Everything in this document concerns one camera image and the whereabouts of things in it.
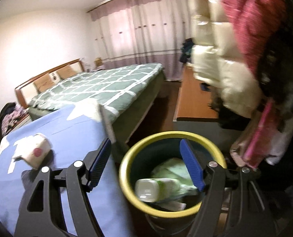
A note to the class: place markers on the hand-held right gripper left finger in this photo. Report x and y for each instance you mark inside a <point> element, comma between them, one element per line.
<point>100,163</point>

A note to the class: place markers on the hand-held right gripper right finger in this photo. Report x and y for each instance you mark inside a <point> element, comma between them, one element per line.
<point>192,167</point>

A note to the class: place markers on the green plastic packet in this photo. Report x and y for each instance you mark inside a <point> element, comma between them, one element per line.
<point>171,169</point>

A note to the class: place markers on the yellow-rimmed dark bin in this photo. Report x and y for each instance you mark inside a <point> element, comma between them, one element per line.
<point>126,167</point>

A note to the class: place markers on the green and white plastic bottle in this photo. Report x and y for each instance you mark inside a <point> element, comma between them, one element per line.
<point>158,188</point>

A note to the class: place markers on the white toothpaste tube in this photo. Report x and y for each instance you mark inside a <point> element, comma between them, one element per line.
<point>172,205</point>

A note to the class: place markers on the white pack with pink print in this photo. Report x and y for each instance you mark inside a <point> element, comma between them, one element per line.
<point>37,150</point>

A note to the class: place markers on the blue tablecloth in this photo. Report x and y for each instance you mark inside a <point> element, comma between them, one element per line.
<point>70,133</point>

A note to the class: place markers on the black garment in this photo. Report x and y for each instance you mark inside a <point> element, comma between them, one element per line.
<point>233,118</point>

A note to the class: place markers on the wooden desk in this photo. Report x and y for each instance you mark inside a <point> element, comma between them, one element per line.
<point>193,98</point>

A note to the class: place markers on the pink plastic bag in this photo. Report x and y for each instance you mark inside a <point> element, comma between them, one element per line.
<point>260,133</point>

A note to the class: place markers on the bed with green checked duvet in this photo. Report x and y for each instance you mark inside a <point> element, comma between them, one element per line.
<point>99,84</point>

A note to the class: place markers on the white plastic bag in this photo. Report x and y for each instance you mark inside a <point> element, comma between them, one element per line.
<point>280,145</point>

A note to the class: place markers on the brown pillow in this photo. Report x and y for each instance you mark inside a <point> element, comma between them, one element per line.
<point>43,82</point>
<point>67,70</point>

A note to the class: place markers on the cream puffer jacket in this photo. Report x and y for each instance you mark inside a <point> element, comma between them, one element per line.
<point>225,74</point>

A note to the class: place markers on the small cardboard box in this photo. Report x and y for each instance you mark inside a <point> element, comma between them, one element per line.
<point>98,63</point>

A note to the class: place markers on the pile of mixed clothes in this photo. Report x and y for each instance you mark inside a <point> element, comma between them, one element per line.
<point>10,118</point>

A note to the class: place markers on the pile of dark clothes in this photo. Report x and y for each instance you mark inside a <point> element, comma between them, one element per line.
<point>186,51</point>

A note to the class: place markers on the dark fur coat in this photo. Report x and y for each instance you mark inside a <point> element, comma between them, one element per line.
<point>280,74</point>

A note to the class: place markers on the pink and white curtain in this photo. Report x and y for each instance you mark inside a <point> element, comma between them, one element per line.
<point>141,29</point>

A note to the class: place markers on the red garment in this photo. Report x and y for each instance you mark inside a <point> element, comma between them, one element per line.
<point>250,14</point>

